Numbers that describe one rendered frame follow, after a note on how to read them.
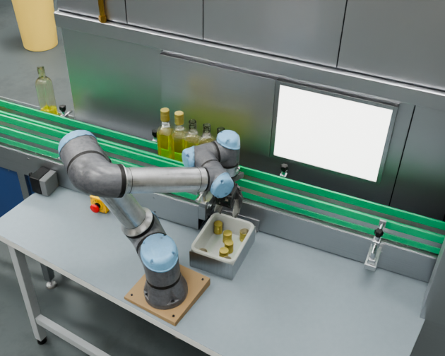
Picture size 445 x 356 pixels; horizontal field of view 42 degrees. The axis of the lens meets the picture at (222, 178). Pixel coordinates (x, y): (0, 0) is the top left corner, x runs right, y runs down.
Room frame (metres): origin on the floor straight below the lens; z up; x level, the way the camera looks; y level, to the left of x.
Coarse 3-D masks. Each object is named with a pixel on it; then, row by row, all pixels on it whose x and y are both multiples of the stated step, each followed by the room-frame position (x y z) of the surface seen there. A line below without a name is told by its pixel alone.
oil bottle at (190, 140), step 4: (188, 132) 1.84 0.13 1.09; (196, 132) 1.84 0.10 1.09; (184, 136) 1.83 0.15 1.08; (188, 136) 1.82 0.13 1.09; (192, 136) 1.81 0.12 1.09; (196, 136) 1.82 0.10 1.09; (200, 136) 1.83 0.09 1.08; (184, 140) 1.82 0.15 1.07; (188, 140) 1.81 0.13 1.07; (192, 140) 1.81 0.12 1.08; (196, 140) 1.81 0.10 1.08; (184, 144) 1.82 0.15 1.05; (188, 144) 1.81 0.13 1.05; (192, 144) 1.81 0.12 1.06; (196, 144) 1.80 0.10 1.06; (184, 148) 1.82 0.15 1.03
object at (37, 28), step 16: (16, 0) 4.64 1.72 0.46; (32, 0) 4.63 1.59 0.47; (48, 0) 4.72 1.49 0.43; (16, 16) 4.69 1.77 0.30; (32, 16) 4.63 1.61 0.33; (48, 16) 4.70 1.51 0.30; (32, 32) 4.63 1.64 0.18; (48, 32) 4.69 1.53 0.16; (32, 48) 4.64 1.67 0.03; (48, 48) 4.68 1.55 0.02
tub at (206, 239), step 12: (216, 216) 1.66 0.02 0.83; (228, 216) 1.65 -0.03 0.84; (204, 228) 1.58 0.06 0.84; (228, 228) 1.64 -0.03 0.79; (240, 228) 1.62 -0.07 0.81; (252, 228) 1.58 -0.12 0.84; (204, 240) 1.56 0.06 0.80; (216, 240) 1.59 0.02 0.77; (204, 252) 1.45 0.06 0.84; (216, 252) 1.52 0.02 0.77; (240, 252) 1.46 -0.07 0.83
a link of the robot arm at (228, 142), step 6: (222, 132) 1.58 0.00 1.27; (228, 132) 1.58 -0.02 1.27; (234, 132) 1.58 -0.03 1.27; (222, 138) 1.55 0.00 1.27; (228, 138) 1.55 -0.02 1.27; (234, 138) 1.55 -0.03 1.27; (222, 144) 1.54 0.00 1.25; (228, 144) 1.53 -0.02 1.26; (234, 144) 1.54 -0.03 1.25; (222, 150) 1.53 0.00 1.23; (228, 150) 1.53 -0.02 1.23; (234, 150) 1.54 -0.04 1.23; (222, 156) 1.52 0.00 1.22; (228, 156) 1.53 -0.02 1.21; (234, 156) 1.54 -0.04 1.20; (222, 162) 1.54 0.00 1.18; (228, 162) 1.53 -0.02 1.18; (234, 162) 1.54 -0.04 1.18; (228, 168) 1.53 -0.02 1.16
